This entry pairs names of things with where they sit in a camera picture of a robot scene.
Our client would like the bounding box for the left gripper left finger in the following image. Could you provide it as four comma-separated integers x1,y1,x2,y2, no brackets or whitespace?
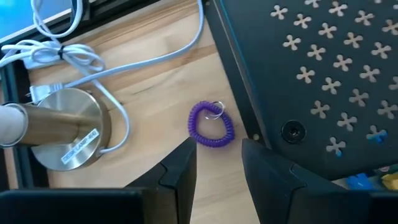
0,136,198,224

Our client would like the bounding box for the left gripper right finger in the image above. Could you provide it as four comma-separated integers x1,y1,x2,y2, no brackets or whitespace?
241,138,398,224

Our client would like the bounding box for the purple coil wrist keychain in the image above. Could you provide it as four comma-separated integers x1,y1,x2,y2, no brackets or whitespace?
187,100,236,149

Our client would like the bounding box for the white brass desk lamp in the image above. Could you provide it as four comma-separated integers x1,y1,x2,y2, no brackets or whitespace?
0,87,113,172

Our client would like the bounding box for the black perforated metal shelf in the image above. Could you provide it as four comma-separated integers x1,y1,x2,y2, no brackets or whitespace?
203,0,398,182

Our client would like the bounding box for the white lamp cable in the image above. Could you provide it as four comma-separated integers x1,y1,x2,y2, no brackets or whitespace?
0,0,205,156

